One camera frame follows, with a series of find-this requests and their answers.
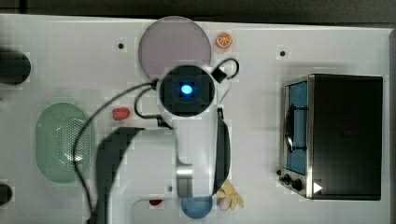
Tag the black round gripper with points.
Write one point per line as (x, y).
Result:
(187, 91)

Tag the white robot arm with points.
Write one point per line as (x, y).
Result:
(187, 156)

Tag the green oval strainer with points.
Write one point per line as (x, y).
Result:
(56, 130)

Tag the lilac round plate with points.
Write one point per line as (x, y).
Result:
(170, 42)

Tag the orange slice toy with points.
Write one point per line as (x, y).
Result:
(224, 40)

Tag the red strawberry toy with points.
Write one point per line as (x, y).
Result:
(121, 113)

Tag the beige garlic toy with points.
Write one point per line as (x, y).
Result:
(228, 198)

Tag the small red toy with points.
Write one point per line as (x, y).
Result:
(155, 202)

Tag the blue bowl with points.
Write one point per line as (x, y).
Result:
(196, 208)

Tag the silver toaster oven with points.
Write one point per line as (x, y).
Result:
(332, 137)

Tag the black object at left edge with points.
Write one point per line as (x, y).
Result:
(15, 67)

